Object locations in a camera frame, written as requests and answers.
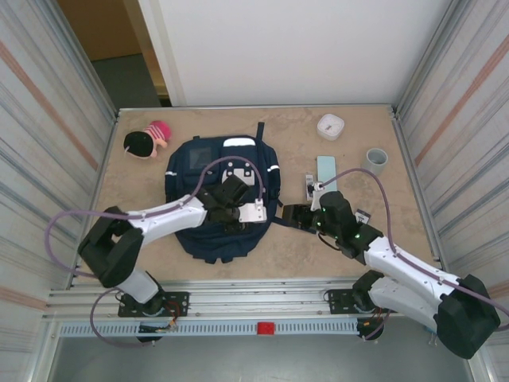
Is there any navy blue backpack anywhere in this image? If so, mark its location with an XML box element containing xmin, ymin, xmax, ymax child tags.
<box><xmin>165</xmin><ymin>121</ymin><xmax>286</xmax><ymax>264</ymax></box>

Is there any light teal pencil case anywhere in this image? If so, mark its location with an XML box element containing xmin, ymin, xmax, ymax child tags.
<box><xmin>316</xmin><ymin>154</ymin><xmax>339</xmax><ymax>191</ymax></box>

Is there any grey cup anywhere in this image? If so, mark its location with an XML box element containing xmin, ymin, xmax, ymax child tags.
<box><xmin>360</xmin><ymin>147</ymin><xmax>389</xmax><ymax>177</ymax></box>

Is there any small white square container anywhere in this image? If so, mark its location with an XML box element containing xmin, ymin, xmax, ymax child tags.
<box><xmin>317</xmin><ymin>113</ymin><xmax>346</xmax><ymax>141</ymax></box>

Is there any plush doll with pink hat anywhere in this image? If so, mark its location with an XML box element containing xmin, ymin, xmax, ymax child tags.
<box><xmin>122</xmin><ymin>120</ymin><xmax>173</xmax><ymax>161</ymax></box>

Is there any blue binder clip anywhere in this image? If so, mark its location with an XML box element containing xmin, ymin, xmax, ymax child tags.
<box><xmin>424</xmin><ymin>325</ymin><xmax>441</xmax><ymax>348</ymax></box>

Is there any corrugated plastic side panel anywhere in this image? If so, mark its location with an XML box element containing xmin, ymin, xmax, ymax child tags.
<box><xmin>0</xmin><ymin>0</ymin><xmax>119</xmax><ymax>382</ymax></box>
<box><xmin>397</xmin><ymin>0</ymin><xmax>509</xmax><ymax>331</ymax></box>

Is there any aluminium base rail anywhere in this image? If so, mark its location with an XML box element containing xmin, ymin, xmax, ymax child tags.
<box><xmin>41</xmin><ymin>278</ymin><xmax>476</xmax><ymax>320</ymax></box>

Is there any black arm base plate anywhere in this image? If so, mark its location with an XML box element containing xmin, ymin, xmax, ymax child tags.
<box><xmin>328</xmin><ymin>286</ymin><xmax>361</xmax><ymax>316</ymax></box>
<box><xmin>119</xmin><ymin>291</ymin><xmax>190</xmax><ymax>318</ymax></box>

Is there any small wired circuit board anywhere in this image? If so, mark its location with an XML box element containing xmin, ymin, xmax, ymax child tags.
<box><xmin>356</xmin><ymin>316</ymin><xmax>383</xmax><ymax>331</ymax></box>
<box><xmin>138</xmin><ymin>316</ymin><xmax>178</xmax><ymax>333</ymax></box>

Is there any white slotted cable duct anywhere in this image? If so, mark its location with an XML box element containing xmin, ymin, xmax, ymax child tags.
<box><xmin>58</xmin><ymin>320</ymin><xmax>361</xmax><ymax>337</ymax></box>

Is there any light wooden door frame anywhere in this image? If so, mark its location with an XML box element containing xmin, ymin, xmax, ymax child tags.
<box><xmin>119</xmin><ymin>0</ymin><xmax>171</xmax><ymax>107</ymax></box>

